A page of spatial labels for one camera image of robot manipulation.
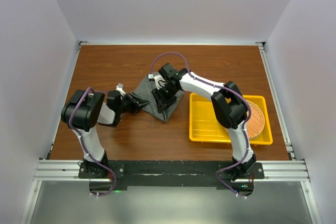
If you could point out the aluminium frame rail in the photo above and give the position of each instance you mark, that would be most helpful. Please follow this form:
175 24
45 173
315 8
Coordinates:
274 171

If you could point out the round woven orange plate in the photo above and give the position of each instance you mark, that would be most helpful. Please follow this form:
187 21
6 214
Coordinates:
256 123

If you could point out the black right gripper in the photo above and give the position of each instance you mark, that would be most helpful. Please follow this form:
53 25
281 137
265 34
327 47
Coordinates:
163 103

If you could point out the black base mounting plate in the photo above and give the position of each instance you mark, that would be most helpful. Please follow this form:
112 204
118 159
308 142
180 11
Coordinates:
170 174

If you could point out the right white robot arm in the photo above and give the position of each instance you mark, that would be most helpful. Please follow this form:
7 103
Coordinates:
231 110

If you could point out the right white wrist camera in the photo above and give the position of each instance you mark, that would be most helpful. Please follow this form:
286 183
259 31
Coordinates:
157 79

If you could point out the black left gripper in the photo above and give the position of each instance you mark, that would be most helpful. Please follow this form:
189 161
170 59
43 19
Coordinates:
135 102

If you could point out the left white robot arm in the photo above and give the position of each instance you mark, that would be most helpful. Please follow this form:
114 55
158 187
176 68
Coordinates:
85 109

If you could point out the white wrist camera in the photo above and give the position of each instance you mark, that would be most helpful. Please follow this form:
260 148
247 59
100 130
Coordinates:
157 79
120 87

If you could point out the yellow plastic tray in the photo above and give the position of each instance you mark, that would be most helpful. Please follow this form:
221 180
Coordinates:
204 127

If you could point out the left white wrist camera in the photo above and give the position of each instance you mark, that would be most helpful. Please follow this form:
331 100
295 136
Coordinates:
120 87

